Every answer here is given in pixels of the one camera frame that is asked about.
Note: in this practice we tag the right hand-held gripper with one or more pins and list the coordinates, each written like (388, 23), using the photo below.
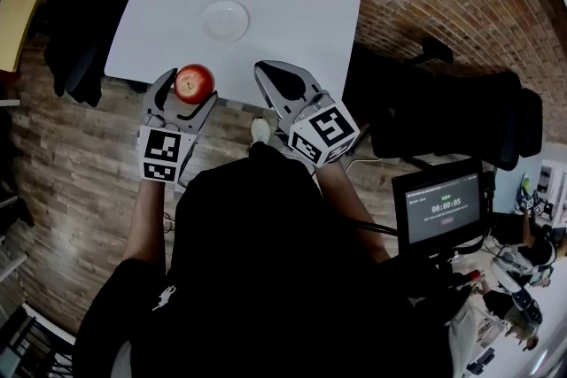
(328, 128)

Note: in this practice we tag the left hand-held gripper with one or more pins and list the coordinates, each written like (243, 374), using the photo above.
(161, 148)

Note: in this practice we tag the red apple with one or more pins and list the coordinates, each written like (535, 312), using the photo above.
(193, 84)

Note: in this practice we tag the white plate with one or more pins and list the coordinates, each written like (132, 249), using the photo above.
(225, 21)

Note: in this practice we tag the person's left forearm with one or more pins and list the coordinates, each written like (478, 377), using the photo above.
(146, 226)

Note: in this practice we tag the person's right forearm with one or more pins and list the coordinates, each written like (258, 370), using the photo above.
(350, 212)

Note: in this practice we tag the person's right white shoe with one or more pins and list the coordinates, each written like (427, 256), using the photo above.
(260, 132)

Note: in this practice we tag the black office chair with headrest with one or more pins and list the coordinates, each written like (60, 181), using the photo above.
(80, 35)

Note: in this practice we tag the black mesh office chair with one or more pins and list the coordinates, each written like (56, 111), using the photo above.
(452, 110)

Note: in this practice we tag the red box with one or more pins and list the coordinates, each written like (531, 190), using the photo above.
(8, 75)

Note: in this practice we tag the pale yellow desk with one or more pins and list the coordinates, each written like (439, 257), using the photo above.
(22, 13)

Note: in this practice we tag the person's black shirt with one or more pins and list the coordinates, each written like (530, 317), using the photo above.
(274, 279)

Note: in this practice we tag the black monitor screen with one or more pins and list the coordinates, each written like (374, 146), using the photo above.
(443, 208)

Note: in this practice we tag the red knob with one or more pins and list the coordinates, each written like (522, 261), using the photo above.
(475, 276)

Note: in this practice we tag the metal rack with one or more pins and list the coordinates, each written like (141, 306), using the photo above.
(31, 349)

